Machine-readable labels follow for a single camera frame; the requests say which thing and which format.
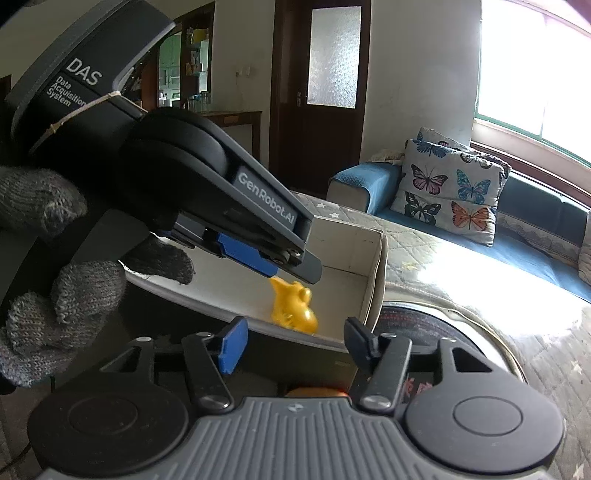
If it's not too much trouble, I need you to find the red white round speaker toy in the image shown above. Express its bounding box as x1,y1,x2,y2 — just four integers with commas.
286,387,349,398

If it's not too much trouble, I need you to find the grey knit gloved hand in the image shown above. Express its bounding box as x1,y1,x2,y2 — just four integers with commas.
1,167,195,393

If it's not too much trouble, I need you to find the black round induction cooktop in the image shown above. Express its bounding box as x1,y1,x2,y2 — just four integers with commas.
375,301,514,402

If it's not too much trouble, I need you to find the yellow rubber dolphin toy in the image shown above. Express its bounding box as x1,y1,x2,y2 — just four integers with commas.
270,276,318,335

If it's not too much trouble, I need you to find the white cardboard box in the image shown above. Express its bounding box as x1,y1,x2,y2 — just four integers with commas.
126,217,388,350

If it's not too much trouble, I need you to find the dark wooden side table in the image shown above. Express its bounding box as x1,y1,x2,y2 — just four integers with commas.
202,111,262,160

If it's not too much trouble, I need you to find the dark wooden shelf cabinet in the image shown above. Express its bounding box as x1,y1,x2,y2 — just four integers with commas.
132,1,215,112

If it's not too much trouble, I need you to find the butterfly print pillow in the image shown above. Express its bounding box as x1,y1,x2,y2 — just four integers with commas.
391,127,511,247

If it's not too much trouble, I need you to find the grey quilted star tablecloth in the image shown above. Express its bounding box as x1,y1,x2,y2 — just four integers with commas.
300,194,590,479

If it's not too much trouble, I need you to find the blue sofa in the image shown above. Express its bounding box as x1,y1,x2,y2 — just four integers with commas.
328,162,590,301

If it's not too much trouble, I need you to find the dark wooden door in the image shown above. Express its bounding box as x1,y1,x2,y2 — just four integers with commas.
270,1,372,176

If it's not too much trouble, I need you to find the window with green frame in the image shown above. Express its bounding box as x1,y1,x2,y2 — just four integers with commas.
477,1,590,164

